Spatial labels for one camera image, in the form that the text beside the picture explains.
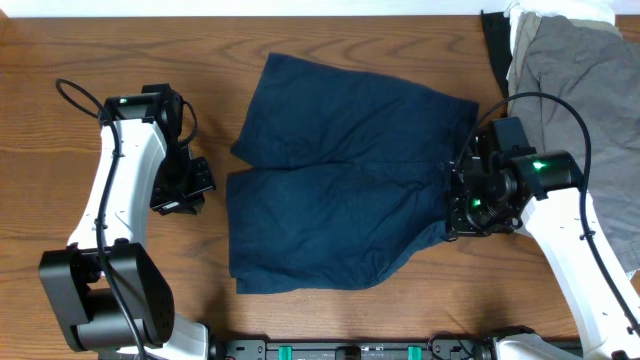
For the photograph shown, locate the beige garment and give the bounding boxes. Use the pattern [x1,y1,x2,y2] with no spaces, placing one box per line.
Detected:
[506,12,622,95]

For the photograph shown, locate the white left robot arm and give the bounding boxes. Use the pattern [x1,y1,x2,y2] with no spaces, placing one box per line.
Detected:
[39,84,216,359]

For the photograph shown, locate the black garment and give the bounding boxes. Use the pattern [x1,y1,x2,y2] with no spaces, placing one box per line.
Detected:
[480,11,512,98]

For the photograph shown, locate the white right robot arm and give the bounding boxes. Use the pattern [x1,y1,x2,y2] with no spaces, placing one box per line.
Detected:
[447,118,639,359]

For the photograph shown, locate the grey shorts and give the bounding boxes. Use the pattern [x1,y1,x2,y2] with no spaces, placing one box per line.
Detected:
[508,16,639,272]

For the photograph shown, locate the navy blue shorts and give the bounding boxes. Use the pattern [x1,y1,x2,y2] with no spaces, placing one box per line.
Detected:
[226,53,478,294]

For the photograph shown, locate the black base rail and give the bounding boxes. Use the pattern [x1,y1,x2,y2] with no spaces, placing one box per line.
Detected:
[208,334,495,360]

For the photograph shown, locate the white garment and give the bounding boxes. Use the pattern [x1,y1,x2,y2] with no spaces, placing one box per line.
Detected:
[503,0,616,48]

